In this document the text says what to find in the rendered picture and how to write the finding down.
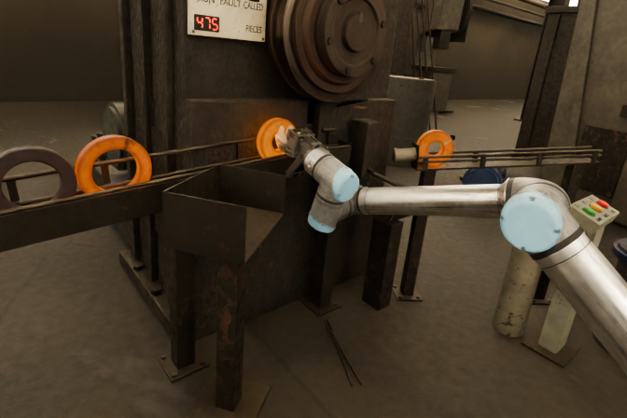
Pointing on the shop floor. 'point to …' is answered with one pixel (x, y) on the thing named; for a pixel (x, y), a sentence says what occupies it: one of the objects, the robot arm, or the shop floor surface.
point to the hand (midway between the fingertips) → (278, 135)
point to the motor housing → (382, 259)
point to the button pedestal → (557, 329)
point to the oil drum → (409, 112)
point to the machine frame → (235, 117)
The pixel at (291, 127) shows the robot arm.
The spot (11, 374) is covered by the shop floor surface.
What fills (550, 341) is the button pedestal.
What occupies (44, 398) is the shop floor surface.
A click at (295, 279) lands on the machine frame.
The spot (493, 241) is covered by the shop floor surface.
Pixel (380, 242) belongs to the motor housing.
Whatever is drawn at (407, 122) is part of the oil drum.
